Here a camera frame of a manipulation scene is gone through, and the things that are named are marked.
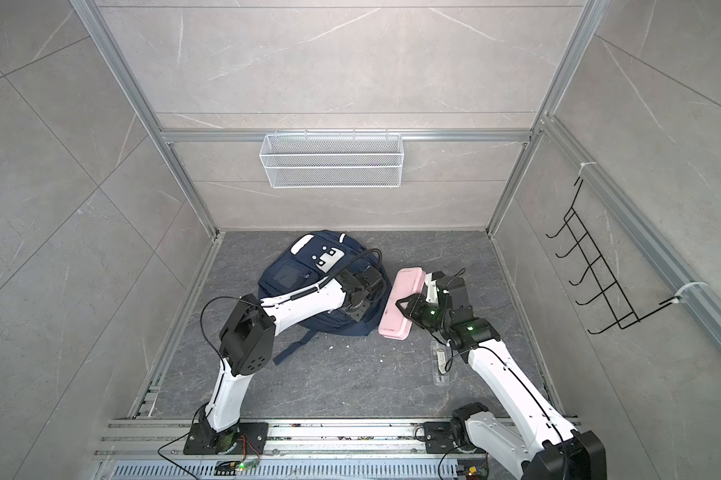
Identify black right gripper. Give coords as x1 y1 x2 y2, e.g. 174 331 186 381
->
397 292 453 333

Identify pink pencil case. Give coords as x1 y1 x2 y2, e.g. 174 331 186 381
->
378 267 426 340

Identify navy blue student backpack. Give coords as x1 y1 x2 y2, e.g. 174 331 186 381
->
258 230 387 365

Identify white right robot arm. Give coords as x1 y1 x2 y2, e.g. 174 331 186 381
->
386 267 608 479

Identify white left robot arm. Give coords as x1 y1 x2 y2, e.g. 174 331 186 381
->
192 265 389 454

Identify clear plastic ruler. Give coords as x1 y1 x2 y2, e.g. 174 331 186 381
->
431 341 450 386

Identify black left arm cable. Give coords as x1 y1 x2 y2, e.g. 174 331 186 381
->
199 247 386 361

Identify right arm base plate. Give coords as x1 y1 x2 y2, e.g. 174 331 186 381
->
414 421 476 454

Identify white wire mesh basket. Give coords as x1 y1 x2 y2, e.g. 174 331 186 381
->
260 133 405 189

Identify black wire hook rack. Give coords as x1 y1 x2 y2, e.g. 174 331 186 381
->
545 177 682 336

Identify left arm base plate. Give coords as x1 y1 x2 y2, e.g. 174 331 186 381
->
182 422 270 455

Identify aluminium frame rails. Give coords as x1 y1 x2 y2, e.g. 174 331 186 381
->
68 0 721 385

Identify slotted aluminium floor rail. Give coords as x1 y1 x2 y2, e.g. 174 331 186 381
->
90 418 514 479

